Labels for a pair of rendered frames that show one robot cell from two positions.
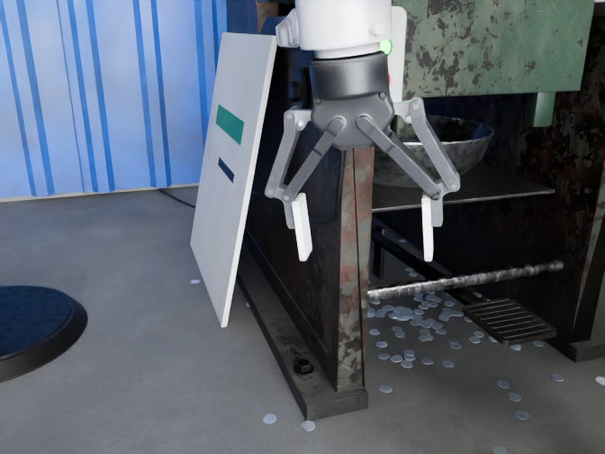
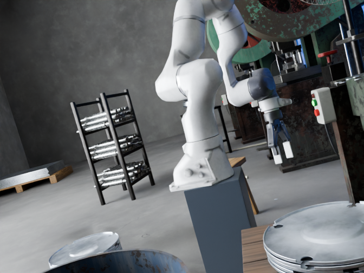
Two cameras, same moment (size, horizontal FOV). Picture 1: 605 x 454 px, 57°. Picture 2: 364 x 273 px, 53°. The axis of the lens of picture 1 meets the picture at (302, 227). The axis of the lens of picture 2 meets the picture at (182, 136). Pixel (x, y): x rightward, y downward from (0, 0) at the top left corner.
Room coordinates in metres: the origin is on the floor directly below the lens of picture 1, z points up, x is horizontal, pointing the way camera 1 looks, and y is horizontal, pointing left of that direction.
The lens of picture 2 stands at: (0.73, -1.62, 0.74)
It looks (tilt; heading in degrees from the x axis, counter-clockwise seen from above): 6 degrees down; 111
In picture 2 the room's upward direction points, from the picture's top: 15 degrees counter-clockwise
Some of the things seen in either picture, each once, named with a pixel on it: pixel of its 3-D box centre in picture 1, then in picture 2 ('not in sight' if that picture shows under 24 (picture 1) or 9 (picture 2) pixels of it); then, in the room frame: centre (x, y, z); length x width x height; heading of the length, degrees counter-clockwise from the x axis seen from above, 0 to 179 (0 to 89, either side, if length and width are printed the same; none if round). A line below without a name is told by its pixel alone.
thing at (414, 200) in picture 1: (401, 173); not in sight; (1.15, -0.21, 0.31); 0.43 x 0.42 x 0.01; 108
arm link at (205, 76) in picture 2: not in sight; (201, 99); (0.40, -0.49, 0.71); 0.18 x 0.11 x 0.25; 157
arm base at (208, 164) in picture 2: not in sight; (196, 160); (0.32, -0.48, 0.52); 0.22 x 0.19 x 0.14; 7
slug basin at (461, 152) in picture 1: (406, 149); not in sight; (1.14, -0.22, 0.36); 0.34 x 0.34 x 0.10
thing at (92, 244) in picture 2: not in sight; (84, 248); (-0.27, -0.43, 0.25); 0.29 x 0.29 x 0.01
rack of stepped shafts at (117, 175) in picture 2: not in sight; (114, 145); (-1.04, 1.29, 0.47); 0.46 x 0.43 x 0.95; 178
